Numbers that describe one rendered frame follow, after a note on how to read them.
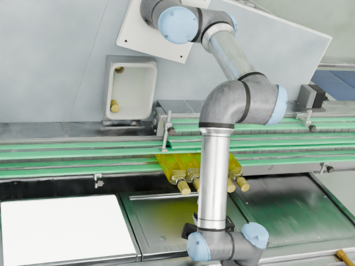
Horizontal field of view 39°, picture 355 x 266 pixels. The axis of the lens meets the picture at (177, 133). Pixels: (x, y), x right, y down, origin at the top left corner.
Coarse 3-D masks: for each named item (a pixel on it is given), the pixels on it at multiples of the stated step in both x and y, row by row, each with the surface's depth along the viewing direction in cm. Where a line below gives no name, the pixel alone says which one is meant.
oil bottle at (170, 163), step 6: (156, 156) 193; (162, 156) 186; (168, 156) 186; (174, 156) 187; (162, 162) 187; (168, 162) 182; (174, 162) 183; (180, 162) 184; (162, 168) 187; (168, 168) 181; (174, 168) 179; (180, 168) 180; (168, 174) 181; (174, 174) 177; (180, 174) 177; (174, 180) 177
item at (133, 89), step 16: (128, 64) 177; (144, 64) 179; (112, 80) 178; (128, 80) 188; (144, 80) 190; (112, 96) 189; (128, 96) 191; (144, 96) 192; (112, 112) 188; (128, 112) 190; (144, 112) 191
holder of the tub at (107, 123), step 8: (112, 56) 181; (120, 56) 182; (128, 56) 184; (136, 56) 185; (144, 56) 186; (112, 64) 176; (104, 80) 186; (104, 88) 187; (104, 96) 187; (104, 104) 187; (104, 112) 188; (104, 120) 194; (112, 120) 196; (120, 120) 197; (128, 120) 198; (136, 120) 199
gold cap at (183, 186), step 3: (183, 180) 175; (180, 183) 174; (183, 183) 174; (186, 183) 175; (177, 186) 175; (180, 186) 173; (183, 186) 172; (186, 186) 172; (180, 189) 173; (183, 189) 171; (186, 189) 172; (189, 189) 172; (183, 192) 172; (186, 192) 172; (189, 192) 173; (186, 195) 173
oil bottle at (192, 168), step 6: (180, 156) 186; (186, 156) 187; (192, 156) 188; (186, 162) 183; (192, 162) 184; (186, 168) 180; (192, 168) 180; (198, 168) 181; (186, 174) 180; (192, 174) 179; (198, 174) 179; (186, 180) 180
